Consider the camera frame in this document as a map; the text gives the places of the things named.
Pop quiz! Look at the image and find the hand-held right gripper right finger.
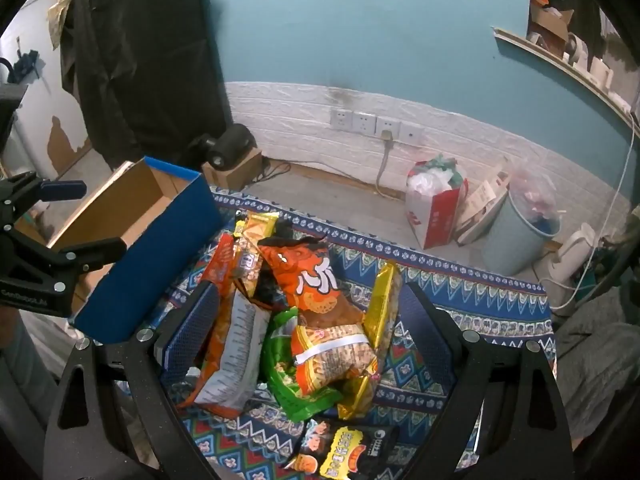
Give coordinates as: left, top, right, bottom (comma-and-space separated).
395, 281, 573, 480

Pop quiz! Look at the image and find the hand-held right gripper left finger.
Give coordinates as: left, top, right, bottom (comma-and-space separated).
44, 282, 223, 480

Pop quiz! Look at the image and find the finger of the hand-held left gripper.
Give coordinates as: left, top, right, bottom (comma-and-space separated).
45, 238, 129, 281
0, 172, 87, 227

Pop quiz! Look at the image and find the orange snack packet white back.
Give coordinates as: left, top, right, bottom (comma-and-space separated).
177, 232, 273, 418

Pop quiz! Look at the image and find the long yellow snack packet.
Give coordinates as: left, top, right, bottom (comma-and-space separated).
337, 260, 403, 421

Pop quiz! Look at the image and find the blue cardboard box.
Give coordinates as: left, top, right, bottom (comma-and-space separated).
47, 156, 223, 345

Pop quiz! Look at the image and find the small yellow orange snack packet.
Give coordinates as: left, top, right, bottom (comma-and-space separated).
232, 210, 281, 301

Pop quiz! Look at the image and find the green snack packet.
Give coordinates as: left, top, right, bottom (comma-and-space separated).
262, 310, 346, 423

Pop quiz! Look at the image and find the orange tiger print snack packet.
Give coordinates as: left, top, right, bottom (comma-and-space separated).
257, 237, 366, 331

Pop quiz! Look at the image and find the blue patterned blanket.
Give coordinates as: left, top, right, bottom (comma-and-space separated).
165, 187, 558, 480

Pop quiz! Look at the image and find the white door peeled paint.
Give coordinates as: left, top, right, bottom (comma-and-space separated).
0, 0, 96, 181

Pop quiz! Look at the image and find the red white shopping bag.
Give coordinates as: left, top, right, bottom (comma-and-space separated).
405, 155, 471, 251

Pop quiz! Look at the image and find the pale blue trash bin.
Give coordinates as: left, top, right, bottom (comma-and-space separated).
482, 182, 563, 276

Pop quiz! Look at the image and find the flattened paper carton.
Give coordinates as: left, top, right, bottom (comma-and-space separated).
452, 160, 511, 246

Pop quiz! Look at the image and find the black hanging coat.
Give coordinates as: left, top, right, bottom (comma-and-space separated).
60, 0, 233, 171

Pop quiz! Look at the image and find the white electric kettle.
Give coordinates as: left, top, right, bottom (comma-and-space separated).
542, 222, 598, 286

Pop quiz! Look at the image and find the small cardboard box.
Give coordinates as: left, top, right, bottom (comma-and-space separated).
201, 147, 266, 192

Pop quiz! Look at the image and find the clear plastic trash bag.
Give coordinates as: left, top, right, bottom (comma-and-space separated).
505, 157, 563, 236

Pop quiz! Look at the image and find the beige cloth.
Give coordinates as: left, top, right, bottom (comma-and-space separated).
47, 0, 76, 51

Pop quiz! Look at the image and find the grey cloth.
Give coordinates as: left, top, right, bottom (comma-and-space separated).
555, 285, 640, 461

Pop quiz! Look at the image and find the open cardboard box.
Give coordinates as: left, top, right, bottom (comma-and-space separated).
529, 4, 576, 45

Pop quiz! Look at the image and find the dark wall hook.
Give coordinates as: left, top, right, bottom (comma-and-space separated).
12, 37, 43, 81

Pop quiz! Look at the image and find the black security camera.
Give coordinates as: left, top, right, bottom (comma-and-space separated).
187, 124, 256, 171

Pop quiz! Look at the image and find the black floor cable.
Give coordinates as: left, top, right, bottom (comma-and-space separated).
250, 157, 291, 183

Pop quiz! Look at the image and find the white plug with cable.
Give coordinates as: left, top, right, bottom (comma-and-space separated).
375, 130, 396, 196

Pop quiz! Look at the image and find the thin white cable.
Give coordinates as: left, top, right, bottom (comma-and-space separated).
547, 115, 640, 311

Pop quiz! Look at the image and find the white wall shelf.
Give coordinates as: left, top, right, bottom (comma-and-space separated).
492, 25, 636, 116

